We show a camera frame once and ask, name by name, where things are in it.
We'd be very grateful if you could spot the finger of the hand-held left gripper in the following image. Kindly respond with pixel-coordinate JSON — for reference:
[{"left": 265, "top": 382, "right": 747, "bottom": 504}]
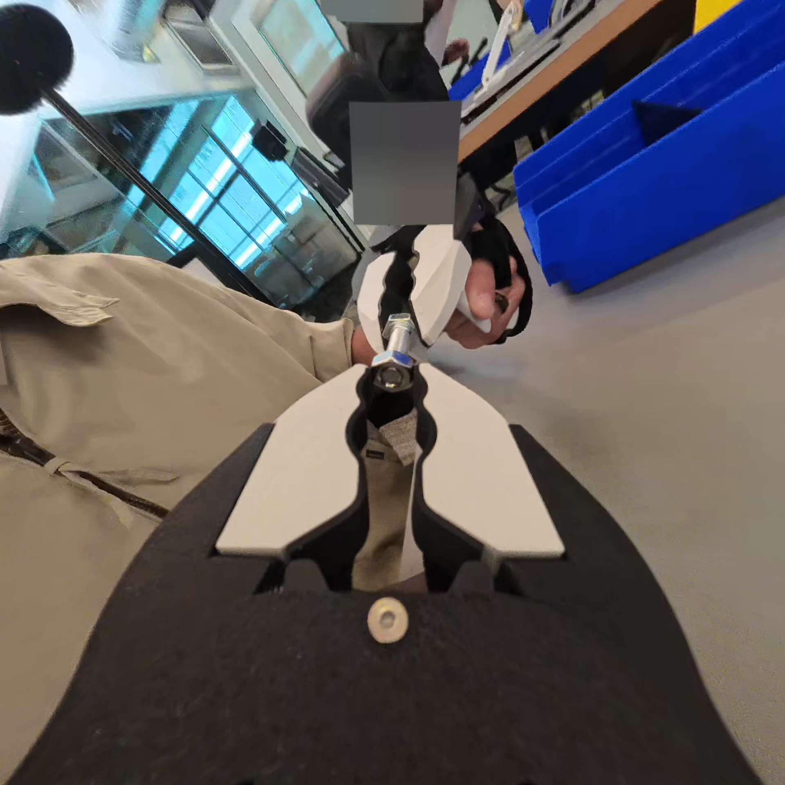
[
  {"left": 410, "top": 226, "right": 474, "bottom": 348},
  {"left": 355, "top": 238, "right": 413, "bottom": 339}
]

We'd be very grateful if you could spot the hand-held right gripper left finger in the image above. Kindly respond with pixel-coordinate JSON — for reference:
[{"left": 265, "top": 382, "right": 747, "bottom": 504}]
[{"left": 215, "top": 363, "right": 370, "bottom": 577}]

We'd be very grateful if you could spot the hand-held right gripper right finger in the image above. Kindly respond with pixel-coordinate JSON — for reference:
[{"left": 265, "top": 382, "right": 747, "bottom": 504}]
[{"left": 410, "top": 363, "right": 566, "bottom": 577}]

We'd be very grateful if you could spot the steel hex bolt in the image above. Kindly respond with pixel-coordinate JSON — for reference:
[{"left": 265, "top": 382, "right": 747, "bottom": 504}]
[{"left": 383, "top": 313, "right": 419, "bottom": 357}]

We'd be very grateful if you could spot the steel hex nut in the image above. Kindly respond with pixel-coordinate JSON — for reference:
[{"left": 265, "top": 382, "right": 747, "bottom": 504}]
[{"left": 366, "top": 350, "right": 419, "bottom": 395}]

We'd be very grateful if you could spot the blue bin with black divider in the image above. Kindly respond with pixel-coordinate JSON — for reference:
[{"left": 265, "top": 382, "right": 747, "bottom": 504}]
[{"left": 513, "top": 0, "right": 785, "bottom": 294}]

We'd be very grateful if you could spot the person's left hand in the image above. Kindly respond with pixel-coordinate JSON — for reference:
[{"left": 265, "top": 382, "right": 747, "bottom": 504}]
[{"left": 442, "top": 268, "right": 527, "bottom": 352}]

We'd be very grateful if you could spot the wooden rear table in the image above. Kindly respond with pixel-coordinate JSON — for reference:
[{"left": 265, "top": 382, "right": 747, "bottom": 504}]
[{"left": 457, "top": 0, "right": 671, "bottom": 161}]

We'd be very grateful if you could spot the yellow plastic bin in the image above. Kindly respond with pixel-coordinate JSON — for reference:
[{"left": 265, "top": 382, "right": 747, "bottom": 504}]
[{"left": 693, "top": 0, "right": 744, "bottom": 33}]

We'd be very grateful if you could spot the black floor lamp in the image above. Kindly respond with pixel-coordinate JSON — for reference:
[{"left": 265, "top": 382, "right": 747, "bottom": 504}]
[{"left": 0, "top": 19, "right": 267, "bottom": 298}]

